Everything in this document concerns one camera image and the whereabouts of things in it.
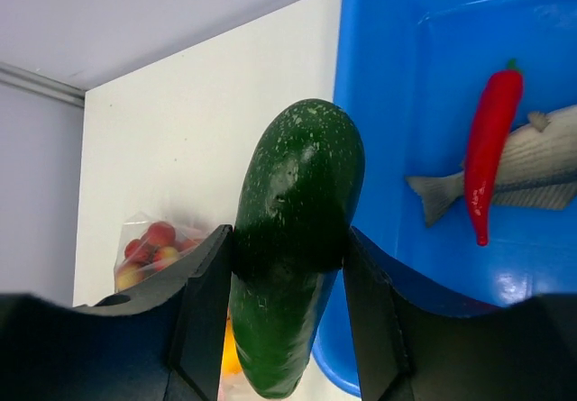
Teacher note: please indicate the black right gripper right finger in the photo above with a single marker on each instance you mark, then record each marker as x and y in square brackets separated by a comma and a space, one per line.
[415, 339]

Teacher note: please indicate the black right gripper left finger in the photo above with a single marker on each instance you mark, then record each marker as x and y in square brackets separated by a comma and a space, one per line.
[162, 339]

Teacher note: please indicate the orange toy fruit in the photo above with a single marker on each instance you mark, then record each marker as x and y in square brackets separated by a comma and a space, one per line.
[230, 362]

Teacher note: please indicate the clear zip top bag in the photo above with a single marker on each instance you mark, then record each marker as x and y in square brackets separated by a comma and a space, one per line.
[226, 384]

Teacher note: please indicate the green toy pepper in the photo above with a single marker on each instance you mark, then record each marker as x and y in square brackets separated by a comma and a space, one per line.
[297, 203]

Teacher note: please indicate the grey toy fish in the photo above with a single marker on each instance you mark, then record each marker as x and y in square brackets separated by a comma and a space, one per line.
[537, 169]

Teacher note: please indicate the red toy chili pepper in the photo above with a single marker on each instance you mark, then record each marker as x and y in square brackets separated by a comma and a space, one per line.
[491, 125]

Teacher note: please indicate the red toy grape bunch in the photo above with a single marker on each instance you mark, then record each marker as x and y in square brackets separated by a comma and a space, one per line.
[149, 246]

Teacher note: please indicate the blue plastic bin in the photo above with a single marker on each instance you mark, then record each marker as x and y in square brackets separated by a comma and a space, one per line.
[410, 73]

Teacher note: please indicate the aluminium frame post left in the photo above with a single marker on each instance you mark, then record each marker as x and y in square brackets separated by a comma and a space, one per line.
[42, 86]

